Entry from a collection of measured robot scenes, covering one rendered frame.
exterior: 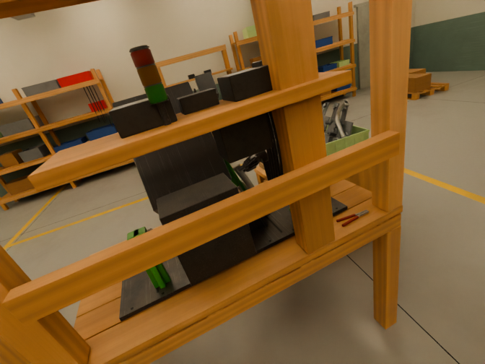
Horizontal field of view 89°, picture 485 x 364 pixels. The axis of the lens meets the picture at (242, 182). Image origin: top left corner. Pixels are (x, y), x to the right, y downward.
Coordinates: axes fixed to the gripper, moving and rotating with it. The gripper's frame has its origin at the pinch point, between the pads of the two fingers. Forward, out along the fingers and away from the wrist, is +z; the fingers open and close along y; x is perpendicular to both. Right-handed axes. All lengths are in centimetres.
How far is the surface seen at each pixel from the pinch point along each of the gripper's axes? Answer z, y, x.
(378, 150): -41, 23, 32
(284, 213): -7.1, -19.0, 26.5
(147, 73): 12, 61, -14
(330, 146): -73, -61, 4
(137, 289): 67, -1, 17
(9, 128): 279, -295, -458
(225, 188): 11.9, 20.8, 9.7
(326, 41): -419, -381, -279
